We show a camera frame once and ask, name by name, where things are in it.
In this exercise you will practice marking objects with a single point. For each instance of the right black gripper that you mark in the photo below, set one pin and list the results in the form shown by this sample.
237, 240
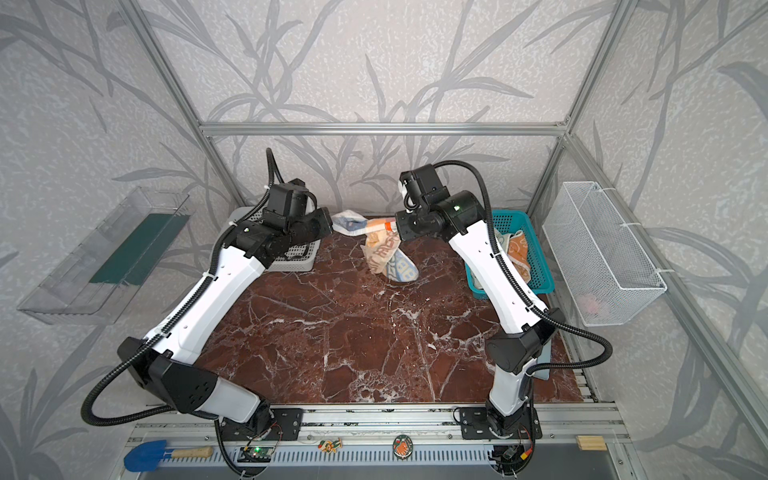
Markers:
402, 225

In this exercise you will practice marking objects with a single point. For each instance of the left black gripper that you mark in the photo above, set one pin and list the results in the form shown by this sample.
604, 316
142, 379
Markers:
324, 221

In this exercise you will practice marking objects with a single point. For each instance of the white perforated plastic basket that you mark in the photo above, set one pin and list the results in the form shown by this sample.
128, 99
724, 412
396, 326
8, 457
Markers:
299, 258

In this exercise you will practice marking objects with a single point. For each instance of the striped rabbit print towel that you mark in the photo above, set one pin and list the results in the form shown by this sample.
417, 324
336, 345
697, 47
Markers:
381, 249

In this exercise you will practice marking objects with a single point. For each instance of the teal perforated plastic basket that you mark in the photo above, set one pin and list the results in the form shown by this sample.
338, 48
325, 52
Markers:
509, 221

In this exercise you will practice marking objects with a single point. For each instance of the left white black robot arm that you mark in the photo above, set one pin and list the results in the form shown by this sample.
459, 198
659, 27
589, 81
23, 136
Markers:
165, 358

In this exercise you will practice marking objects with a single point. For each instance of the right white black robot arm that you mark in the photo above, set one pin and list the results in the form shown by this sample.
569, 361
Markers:
510, 411

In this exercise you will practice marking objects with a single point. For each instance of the orange patterned towel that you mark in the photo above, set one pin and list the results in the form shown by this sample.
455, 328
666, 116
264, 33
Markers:
517, 248

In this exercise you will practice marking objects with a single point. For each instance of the light blue sponge block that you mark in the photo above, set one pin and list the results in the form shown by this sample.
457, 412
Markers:
538, 372

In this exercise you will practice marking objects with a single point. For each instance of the small orange green sticker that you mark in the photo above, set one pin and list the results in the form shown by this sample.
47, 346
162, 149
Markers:
330, 446

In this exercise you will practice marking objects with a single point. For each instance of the round orange green badge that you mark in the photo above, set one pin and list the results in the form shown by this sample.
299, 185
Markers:
402, 447

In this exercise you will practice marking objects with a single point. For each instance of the left green circuit board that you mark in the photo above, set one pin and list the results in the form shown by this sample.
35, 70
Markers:
256, 454

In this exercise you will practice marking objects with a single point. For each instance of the small wooden block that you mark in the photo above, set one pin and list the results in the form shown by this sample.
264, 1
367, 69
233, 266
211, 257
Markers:
591, 443

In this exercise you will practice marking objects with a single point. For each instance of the blue toy shovel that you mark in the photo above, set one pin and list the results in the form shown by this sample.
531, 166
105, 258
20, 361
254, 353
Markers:
147, 456

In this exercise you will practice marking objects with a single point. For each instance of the pink object in wire basket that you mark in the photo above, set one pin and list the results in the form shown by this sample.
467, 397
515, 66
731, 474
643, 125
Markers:
592, 306

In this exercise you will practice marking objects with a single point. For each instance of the white wire mesh basket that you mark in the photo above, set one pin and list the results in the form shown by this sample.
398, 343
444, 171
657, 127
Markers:
597, 252

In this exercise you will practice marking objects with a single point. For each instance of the clear acrylic wall shelf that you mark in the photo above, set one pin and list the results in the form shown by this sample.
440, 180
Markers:
96, 282

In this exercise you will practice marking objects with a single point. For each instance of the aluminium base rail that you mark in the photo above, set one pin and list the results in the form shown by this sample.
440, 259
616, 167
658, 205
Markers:
441, 434

